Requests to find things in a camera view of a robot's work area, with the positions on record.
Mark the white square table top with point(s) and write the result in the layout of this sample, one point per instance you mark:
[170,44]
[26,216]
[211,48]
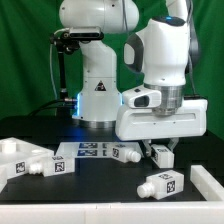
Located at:
[17,155]

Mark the white right obstacle wall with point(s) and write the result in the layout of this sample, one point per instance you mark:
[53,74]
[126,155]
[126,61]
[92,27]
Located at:
[206,184]

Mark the white left wall block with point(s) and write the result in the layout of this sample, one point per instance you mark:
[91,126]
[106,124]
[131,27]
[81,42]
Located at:
[3,178]

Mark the black camera on stand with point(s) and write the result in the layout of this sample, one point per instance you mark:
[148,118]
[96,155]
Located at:
[67,41]

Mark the white front wall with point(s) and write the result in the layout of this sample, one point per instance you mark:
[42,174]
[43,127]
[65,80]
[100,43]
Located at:
[115,213]

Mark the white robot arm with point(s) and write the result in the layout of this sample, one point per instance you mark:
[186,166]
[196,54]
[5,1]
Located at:
[164,51]

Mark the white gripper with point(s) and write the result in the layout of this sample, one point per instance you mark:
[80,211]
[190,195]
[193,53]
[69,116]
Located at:
[137,118]

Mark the white tag sheet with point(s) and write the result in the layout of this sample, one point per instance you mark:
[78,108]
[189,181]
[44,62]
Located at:
[93,149]

